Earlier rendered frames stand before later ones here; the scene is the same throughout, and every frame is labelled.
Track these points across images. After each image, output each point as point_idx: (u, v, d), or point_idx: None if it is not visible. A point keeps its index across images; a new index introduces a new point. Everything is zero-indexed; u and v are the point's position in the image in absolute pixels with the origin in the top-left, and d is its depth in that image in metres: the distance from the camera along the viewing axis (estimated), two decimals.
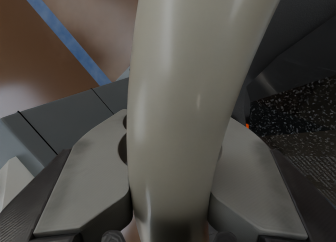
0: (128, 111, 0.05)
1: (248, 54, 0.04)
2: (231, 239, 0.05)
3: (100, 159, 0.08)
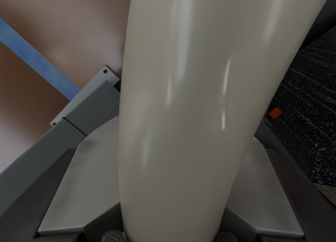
0: (120, 132, 0.04)
1: (289, 60, 0.03)
2: (231, 239, 0.05)
3: (104, 159, 0.08)
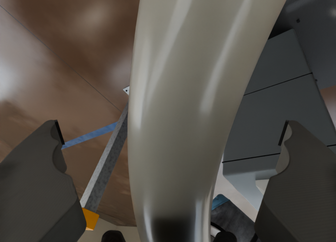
0: None
1: None
2: (231, 239, 0.05)
3: (34, 177, 0.07)
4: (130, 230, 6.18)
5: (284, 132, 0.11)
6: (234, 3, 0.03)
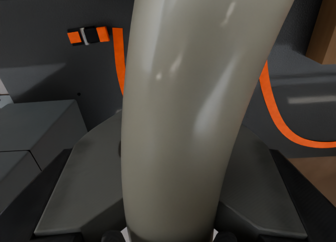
0: None
1: None
2: (231, 239, 0.05)
3: (101, 159, 0.08)
4: None
5: None
6: None
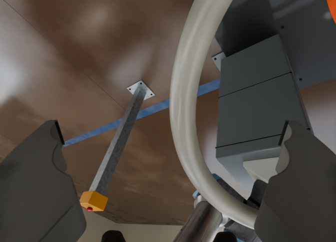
0: None
1: None
2: (231, 239, 0.05)
3: (34, 177, 0.07)
4: (130, 227, 6.31)
5: (284, 132, 0.11)
6: (196, 52, 0.18)
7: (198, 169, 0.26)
